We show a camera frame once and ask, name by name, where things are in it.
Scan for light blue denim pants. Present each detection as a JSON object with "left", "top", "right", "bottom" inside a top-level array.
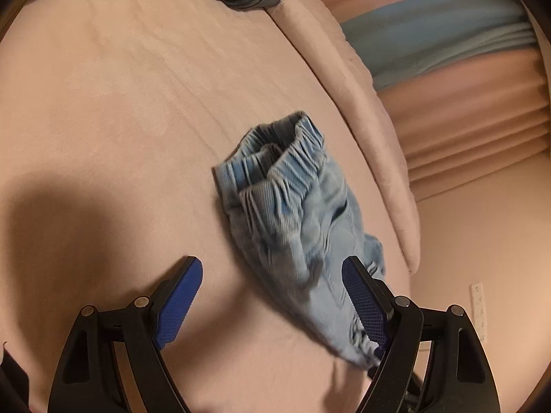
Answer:
[{"left": 213, "top": 111, "right": 386, "bottom": 373}]

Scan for blue curtain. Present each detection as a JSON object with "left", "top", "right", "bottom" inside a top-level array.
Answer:
[{"left": 340, "top": 0, "right": 539, "bottom": 92}]

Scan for white wall socket strip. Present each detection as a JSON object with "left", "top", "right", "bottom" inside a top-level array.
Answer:
[{"left": 471, "top": 283, "right": 489, "bottom": 342}]

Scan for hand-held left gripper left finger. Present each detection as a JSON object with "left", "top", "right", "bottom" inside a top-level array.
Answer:
[{"left": 47, "top": 256, "right": 204, "bottom": 413}]

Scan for pink duvet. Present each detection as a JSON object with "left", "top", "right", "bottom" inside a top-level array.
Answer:
[{"left": 267, "top": 0, "right": 422, "bottom": 274}]

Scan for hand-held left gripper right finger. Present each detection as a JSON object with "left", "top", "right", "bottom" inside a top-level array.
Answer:
[{"left": 341, "top": 256, "right": 501, "bottom": 413}]

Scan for pink curtain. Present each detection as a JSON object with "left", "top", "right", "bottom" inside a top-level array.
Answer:
[{"left": 308, "top": 0, "right": 551, "bottom": 201}]

